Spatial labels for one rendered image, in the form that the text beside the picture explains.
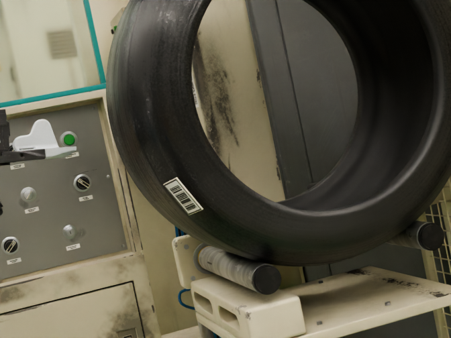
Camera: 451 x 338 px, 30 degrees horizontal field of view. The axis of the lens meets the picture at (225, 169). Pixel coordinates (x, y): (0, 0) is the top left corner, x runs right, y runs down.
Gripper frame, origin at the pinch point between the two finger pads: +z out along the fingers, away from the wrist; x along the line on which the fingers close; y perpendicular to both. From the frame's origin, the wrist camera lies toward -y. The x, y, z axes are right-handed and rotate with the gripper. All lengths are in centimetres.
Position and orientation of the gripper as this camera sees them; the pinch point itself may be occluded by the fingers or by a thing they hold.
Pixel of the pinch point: (68, 153)
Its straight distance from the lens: 129.4
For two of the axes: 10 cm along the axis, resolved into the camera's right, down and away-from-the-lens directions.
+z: 9.6, -0.9, 2.7
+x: -2.7, 0.0, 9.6
